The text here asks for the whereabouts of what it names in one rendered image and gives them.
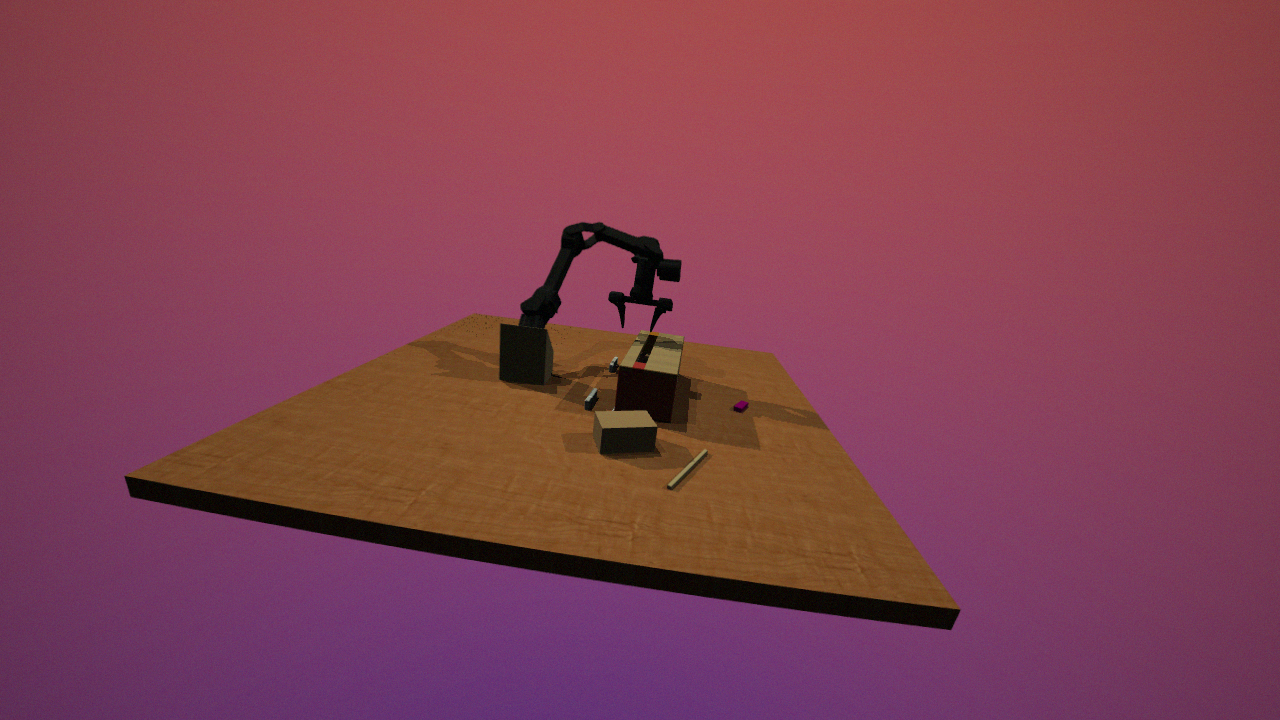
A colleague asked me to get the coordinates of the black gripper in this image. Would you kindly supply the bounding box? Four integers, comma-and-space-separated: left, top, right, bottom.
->
608, 275, 673, 332

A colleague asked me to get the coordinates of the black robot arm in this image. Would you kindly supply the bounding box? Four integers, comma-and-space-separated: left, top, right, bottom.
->
518, 222, 682, 329

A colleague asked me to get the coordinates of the beige long thin bar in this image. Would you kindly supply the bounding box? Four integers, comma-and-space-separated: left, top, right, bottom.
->
667, 448, 708, 489

